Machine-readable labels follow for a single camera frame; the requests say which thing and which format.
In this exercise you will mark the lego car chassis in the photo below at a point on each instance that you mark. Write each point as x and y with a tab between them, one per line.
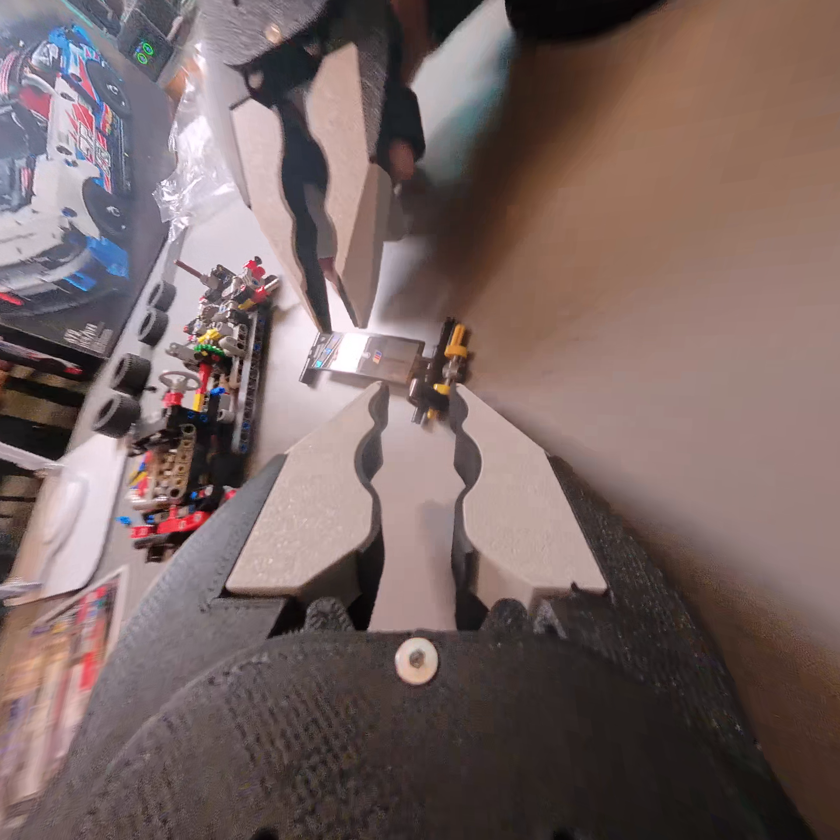
197	407

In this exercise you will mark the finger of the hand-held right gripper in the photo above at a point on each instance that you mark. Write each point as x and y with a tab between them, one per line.
269	184
351	164

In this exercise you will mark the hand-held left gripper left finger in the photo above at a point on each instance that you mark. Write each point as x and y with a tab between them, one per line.
308	518

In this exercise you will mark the colourful instruction booklet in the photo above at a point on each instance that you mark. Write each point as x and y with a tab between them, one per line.
59	682

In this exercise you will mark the black curved lego panel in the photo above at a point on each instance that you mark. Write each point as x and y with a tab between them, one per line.
367	358

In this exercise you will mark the clear plastic bag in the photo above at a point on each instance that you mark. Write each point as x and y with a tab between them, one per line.
197	170

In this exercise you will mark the pile of small lego pieces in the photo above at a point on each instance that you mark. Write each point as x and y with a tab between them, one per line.
138	472

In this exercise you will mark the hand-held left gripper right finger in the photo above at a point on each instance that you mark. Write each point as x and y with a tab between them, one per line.
531	518

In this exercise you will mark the black box with green light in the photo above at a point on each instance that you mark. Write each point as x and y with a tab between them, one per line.
148	49

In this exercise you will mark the person's right hand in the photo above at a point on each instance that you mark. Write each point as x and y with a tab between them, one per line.
401	161

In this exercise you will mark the lego set box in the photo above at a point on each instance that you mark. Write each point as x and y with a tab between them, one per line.
65	184

